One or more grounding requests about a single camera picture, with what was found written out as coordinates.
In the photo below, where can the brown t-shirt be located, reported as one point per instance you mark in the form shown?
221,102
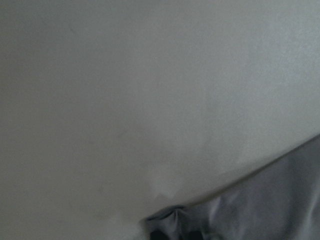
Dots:
281,201

